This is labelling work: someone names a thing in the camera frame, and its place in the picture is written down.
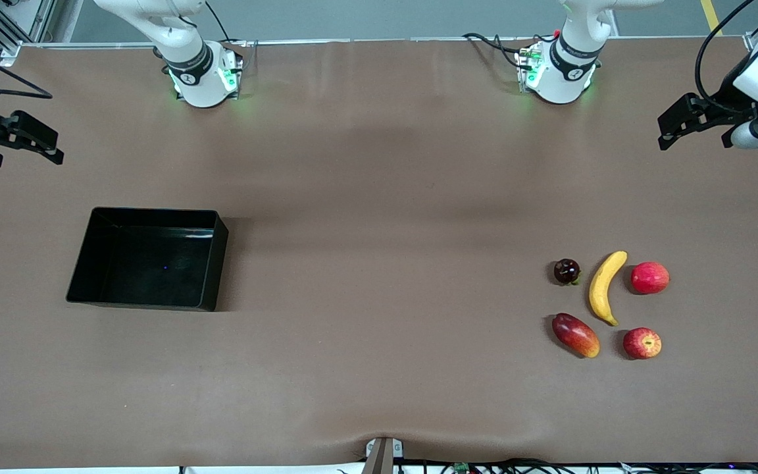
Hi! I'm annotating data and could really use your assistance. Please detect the dark purple mangosteen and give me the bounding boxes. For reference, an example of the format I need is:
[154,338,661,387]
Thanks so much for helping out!
[553,258,582,286]

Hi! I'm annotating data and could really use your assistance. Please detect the yellow banana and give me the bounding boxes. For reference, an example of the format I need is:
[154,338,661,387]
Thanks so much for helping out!
[589,250,628,327]

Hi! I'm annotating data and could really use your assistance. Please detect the red yellow apple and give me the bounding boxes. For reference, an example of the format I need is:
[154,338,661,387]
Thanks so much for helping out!
[622,327,663,360]

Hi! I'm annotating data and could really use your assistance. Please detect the metal camera post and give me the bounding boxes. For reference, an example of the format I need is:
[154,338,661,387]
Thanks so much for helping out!
[363,436,405,474]

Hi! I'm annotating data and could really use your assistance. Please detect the black plastic box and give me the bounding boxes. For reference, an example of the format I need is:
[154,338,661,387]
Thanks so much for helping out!
[66,207,230,312]

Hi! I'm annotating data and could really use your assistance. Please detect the aluminium table edge rail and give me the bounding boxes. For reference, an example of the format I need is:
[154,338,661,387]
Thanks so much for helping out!
[20,34,748,50]

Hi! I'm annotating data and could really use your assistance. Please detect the plain red round fruit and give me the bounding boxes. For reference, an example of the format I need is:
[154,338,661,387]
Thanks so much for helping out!
[630,261,670,295]

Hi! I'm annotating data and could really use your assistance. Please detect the black arm base cable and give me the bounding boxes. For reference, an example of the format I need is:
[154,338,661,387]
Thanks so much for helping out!
[463,32,528,70]
[205,0,248,47]

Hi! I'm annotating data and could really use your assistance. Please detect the red yellow mango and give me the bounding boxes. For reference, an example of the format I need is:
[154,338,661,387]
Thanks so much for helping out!
[551,313,601,359]

